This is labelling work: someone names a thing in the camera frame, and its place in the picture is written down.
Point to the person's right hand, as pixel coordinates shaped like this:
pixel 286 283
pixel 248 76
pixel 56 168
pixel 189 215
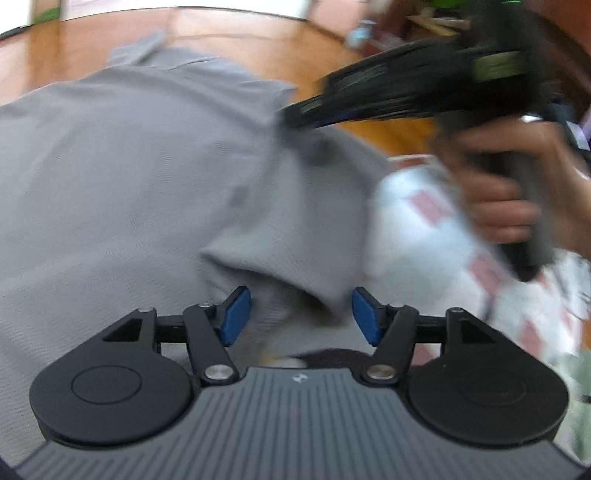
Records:
pixel 549 184

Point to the light blue item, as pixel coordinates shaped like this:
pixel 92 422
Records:
pixel 359 34

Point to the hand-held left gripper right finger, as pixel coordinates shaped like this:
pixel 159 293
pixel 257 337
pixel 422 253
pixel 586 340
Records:
pixel 365 317

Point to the white cloth with red squares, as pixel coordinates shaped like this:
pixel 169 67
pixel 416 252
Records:
pixel 429 258

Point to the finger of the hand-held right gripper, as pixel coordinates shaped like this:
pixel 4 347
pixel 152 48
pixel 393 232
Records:
pixel 314 108

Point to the grey garment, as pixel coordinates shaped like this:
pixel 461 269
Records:
pixel 138 184

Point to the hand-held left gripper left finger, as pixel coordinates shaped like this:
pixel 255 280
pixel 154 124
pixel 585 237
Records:
pixel 235 316

